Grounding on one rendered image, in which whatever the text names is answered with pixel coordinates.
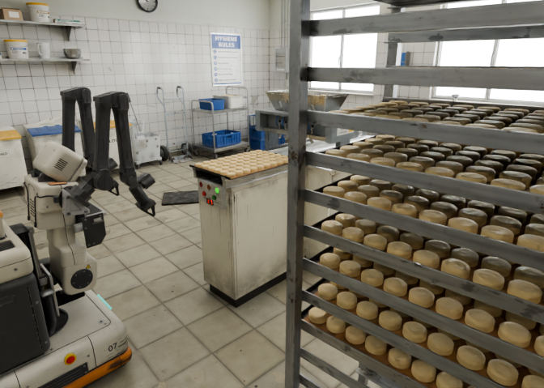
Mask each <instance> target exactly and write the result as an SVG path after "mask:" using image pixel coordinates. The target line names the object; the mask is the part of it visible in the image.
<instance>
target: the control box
mask: <svg viewBox="0 0 544 388"><path fill-rule="evenodd" d="M200 182H201V183H202V187H201V186H200V185H199V183H200ZM208 185H209V186H210V190H208V189H207V186H208ZM215 188H218V189H219V192H218V193H216V191H215ZM202 191H205V192H206V196H203V195H202ZM212 195H214V196H215V197H216V200H213V199H212ZM198 197H199V200H201V201H203V202H204V203H208V202H209V203H208V204H210V201H212V206H214V207H217V208H220V209H222V210H223V209H226V208H227V204H226V189H224V188H223V185H220V184H218V183H215V182H213V181H208V180H206V179H204V178H198ZM208 200H209V201H208ZM207 201H208V202H207Z"/></svg>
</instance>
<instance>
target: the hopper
mask: <svg viewBox="0 0 544 388"><path fill-rule="evenodd" d="M265 93H266V95H267V96H268V98H269V99H270V102H271V104H272V105H273V106H274V109H275V110H279V111H286V112H288V108H289V89H288V90H277V91H267V92H265ZM349 94H350V93H341V92H317V91H308V110H312V111H320V112H329V111H338V110H340V108H341V107H342V105H343V103H344V102H345V100H346V98H347V97H348V95H349ZM320 95H326V96H320Z"/></svg>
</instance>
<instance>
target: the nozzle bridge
mask: <svg viewBox="0 0 544 388"><path fill-rule="evenodd" d="M277 116H279V117H278V119H277V125H278V123H279V120H281V130H279V129H278V126H277V125H276V118H277ZM284 117H285V118H284ZM283 118H284V119H283ZM282 120H283V125H285V121H287V130H284V126H283V125H282ZM313 127H314V134H311V131H310V130H309V129H308V124H307V139H315V140H320V141H324V142H326V143H336V144H335V147H340V146H342V145H346V144H348V143H350V142H351V139H353V138H357V137H359V132H358V131H357V130H346V129H339V128H333V127H327V126H314V125H313ZM255 130H257V131H262V130H264V131H265V151H269V150H270V149H269V147H273V146H277V145H278V134H286V135H288V112H286V111H279V110H275V109H274V108H268V109H256V110H255Z"/></svg>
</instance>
